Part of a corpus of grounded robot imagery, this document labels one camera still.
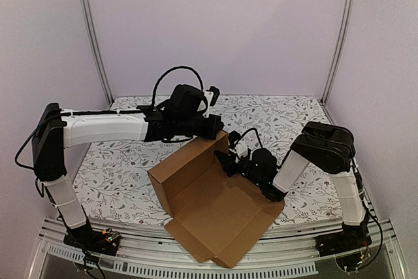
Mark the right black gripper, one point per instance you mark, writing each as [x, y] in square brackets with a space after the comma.
[236, 163]

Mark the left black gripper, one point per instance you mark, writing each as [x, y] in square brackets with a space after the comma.
[216, 121]

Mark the brown cardboard box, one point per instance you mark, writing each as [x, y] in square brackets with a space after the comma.
[214, 217]

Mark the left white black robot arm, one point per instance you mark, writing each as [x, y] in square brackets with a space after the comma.
[184, 115]

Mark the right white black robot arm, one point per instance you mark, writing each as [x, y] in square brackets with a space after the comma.
[328, 147]

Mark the floral patterned table mat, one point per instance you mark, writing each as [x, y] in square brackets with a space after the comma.
[113, 183]

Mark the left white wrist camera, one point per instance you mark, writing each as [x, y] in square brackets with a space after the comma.
[209, 99]

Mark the aluminium front rail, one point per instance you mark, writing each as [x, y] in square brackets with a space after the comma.
[283, 252]

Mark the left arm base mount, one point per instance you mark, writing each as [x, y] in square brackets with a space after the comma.
[85, 237]

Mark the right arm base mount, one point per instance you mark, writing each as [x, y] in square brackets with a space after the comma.
[343, 239]

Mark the left aluminium frame post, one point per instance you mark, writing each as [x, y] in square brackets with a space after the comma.
[95, 50]

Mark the aluminium frame post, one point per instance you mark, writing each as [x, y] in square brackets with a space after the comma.
[95, 50]
[338, 51]

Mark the right aluminium frame post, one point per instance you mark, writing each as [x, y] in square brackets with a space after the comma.
[338, 51]

